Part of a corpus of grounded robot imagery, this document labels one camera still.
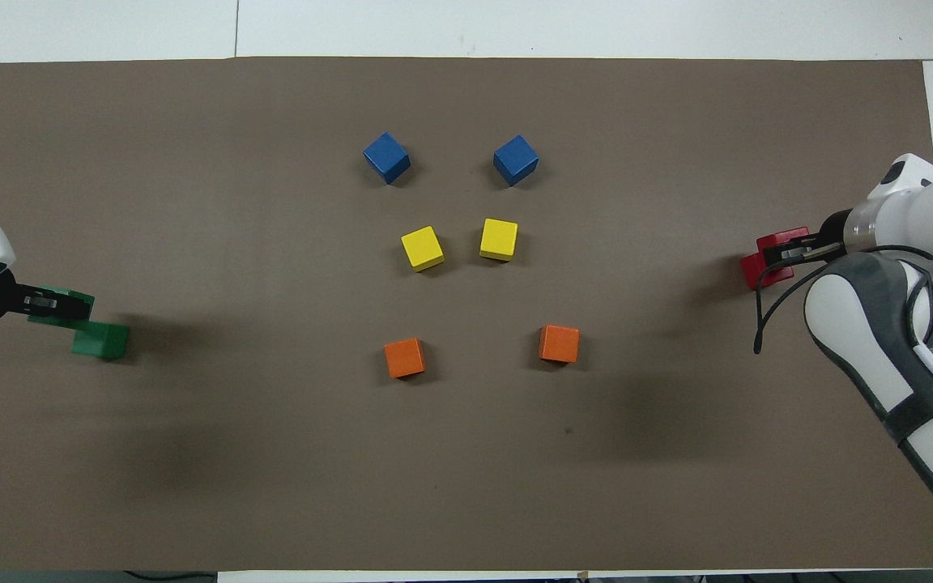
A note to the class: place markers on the green wooden cube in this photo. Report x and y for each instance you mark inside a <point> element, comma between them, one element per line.
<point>106,344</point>
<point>91,308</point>

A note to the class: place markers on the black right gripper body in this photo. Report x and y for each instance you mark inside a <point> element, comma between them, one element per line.
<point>835,235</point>

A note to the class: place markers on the blue wooden cube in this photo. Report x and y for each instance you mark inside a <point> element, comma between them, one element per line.
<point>386,157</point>
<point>515,159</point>

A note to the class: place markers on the orange wooden cube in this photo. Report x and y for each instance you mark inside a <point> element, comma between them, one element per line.
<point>405,357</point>
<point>560,343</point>

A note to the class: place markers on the brown table mat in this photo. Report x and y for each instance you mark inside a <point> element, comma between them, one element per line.
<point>191,121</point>

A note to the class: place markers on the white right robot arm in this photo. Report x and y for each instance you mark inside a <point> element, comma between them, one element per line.
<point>920,210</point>

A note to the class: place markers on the red wooden cube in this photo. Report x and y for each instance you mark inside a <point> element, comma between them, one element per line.
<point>750,271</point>
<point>778,237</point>

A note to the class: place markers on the yellow wooden cube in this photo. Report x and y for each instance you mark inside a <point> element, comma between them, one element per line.
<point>423,248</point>
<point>499,239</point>

